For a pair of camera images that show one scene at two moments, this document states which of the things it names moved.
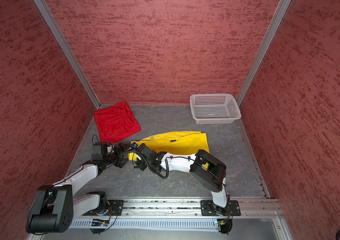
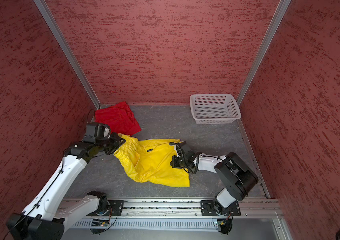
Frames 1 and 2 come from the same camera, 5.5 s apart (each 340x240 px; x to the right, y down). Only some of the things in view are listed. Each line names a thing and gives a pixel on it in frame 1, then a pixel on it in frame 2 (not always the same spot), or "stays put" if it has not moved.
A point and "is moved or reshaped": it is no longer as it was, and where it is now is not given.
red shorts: (116, 122) stays put
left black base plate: (116, 209) stays put
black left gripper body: (115, 157) → (112, 143)
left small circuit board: (100, 222) stays put
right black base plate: (208, 208) stays put
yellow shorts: (183, 142) is moved or reshaped
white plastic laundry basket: (214, 108) stays put
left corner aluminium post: (62, 38) stays put
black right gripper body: (143, 164) → (179, 162)
